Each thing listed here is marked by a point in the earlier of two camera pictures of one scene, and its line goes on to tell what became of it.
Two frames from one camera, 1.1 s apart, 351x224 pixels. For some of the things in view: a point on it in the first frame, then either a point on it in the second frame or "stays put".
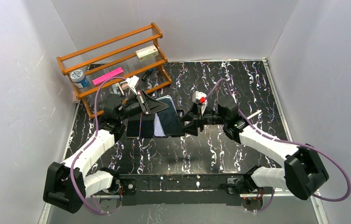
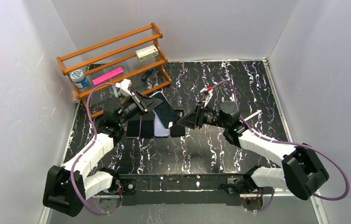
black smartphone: (147, 126) stays put
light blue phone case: (159, 130) → (164, 111)
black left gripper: (144, 102) stays put
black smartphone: (133, 129) stays put
